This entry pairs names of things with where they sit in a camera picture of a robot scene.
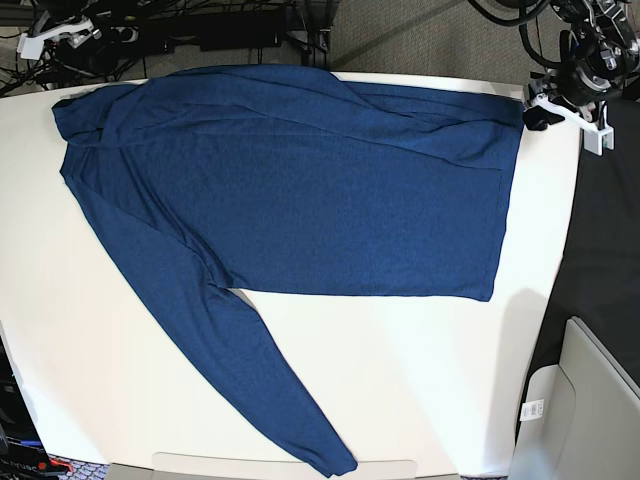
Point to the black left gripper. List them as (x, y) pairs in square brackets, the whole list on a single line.
[(579, 81)]

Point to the blue long-sleeve shirt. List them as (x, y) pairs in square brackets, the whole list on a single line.
[(286, 179)]

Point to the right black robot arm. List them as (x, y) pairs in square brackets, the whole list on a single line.
[(80, 36)]

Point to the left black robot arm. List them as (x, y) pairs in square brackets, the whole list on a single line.
[(599, 52)]

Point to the beige plastic bin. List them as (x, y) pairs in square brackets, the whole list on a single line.
[(580, 419)]

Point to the black box lower left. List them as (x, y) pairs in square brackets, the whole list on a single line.
[(17, 460)]

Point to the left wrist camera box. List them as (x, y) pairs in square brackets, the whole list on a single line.
[(598, 141)]

